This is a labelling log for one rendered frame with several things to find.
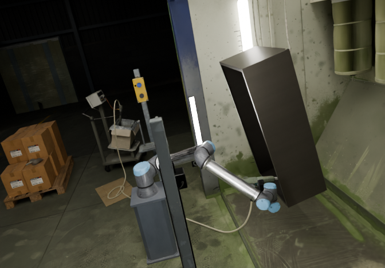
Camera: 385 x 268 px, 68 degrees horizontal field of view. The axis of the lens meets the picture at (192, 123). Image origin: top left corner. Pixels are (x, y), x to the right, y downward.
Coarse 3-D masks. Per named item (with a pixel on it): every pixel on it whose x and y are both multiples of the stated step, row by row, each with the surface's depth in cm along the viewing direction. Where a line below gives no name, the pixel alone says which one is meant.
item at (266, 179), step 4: (244, 176) 240; (260, 176) 246; (264, 176) 246; (268, 176) 246; (272, 176) 246; (244, 180) 238; (248, 180) 239; (252, 180) 240; (256, 180) 241; (264, 180) 243; (268, 180) 244; (272, 180) 245; (252, 200) 245
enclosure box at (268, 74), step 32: (224, 64) 233; (256, 64) 192; (288, 64) 196; (256, 96) 198; (288, 96) 202; (256, 128) 272; (288, 128) 210; (256, 160) 282; (288, 160) 218; (288, 192) 226; (320, 192) 232
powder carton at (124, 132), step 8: (128, 120) 479; (112, 128) 441; (120, 128) 442; (128, 128) 442; (136, 128) 465; (112, 136) 449; (120, 136) 448; (128, 136) 441; (112, 144) 453; (120, 144) 452; (128, 144) 452
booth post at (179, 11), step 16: (176, 0) 276; (176, 16) 280; (176, 32) 284; (192, 32) 286; (176, 48) 301; (192, 48) 291; (192, 64) 295; (192, 80) 300; (192, 128) 319; (208, 128) 318; (208, 176) 335; (208, 192) 341
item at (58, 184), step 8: (72, 160) 525; (64, 168) 477; (56, 176) 452; (64, 176) 446; (56, 184) 424; (64, 184) 432; (40, 192) 415; (64, 192) 425; (8, 200) 406; (16, 200) 421; (32, 200) 415; (8, 208) 409
